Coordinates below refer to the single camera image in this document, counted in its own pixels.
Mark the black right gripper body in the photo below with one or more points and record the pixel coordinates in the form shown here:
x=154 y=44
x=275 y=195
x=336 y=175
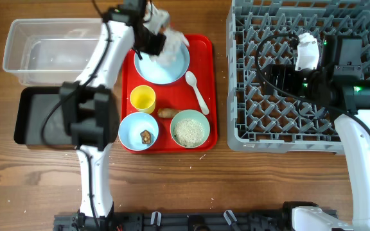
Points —
x=298 y=83

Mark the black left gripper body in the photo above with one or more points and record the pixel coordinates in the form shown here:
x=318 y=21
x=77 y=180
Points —
x=149 y=43

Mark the white napkin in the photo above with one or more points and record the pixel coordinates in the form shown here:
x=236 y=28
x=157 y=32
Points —
x=174 y=41

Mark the green bowl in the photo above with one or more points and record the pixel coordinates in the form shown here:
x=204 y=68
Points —
x=191 y=114

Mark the light blue bowl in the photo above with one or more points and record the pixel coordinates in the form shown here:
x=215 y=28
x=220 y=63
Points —
x=132 y=126

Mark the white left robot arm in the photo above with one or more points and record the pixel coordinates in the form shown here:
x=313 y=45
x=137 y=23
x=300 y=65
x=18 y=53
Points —
x=89 y=106

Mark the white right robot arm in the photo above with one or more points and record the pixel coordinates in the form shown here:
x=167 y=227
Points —
x=329 y=74

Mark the grey dishwasher rack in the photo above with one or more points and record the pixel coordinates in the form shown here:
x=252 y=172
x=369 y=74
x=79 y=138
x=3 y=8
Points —
x=259 y=35

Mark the light blue plate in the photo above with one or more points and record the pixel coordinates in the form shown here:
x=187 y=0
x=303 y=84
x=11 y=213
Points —
x=162 y=74

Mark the yellow plastic cup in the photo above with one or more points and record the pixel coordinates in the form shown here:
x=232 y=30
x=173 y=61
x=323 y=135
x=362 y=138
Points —
x=143 y=99

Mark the white plastic spoon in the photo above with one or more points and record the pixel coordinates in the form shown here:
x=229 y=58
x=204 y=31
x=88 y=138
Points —
x=192 y=81

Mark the carrot piece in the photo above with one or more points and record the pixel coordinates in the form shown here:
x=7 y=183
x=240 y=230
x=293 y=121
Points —
x=167 y=113

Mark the red serving tray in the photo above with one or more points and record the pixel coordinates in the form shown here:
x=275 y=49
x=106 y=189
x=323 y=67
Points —
x=178 y=95

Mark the brown food scrap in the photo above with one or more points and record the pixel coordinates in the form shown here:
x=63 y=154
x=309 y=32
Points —
x=146 y=137

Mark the white rice pile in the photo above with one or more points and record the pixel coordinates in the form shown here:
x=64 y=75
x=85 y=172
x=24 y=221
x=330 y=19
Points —
x=189 y=133

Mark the clear plastic bin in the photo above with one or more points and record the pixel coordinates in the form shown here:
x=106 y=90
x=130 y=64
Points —
x=50 y=51

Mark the black plastic tray bin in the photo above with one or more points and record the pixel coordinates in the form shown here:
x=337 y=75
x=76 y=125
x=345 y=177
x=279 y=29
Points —
x=39 y=125

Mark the black mounting rail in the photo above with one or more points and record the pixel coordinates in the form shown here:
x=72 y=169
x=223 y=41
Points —
x=226 y=221

